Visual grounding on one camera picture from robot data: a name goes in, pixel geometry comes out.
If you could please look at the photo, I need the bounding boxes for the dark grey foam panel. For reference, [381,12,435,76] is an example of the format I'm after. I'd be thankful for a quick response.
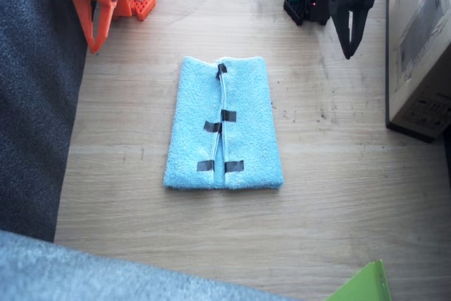
[0,0,88,244]

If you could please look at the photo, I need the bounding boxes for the light grey foam panel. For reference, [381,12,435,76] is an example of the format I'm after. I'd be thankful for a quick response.
[0,229,300,301]

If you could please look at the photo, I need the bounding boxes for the light blue towel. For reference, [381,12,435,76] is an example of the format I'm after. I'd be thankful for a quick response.
[162,55,285,191]

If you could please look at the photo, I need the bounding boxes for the brown cardboard box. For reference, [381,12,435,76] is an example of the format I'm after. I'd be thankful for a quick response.
[385,0,451,144]

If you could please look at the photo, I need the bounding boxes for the lime green plastic bracket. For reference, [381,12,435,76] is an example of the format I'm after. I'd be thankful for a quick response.
[323,259,394,301]

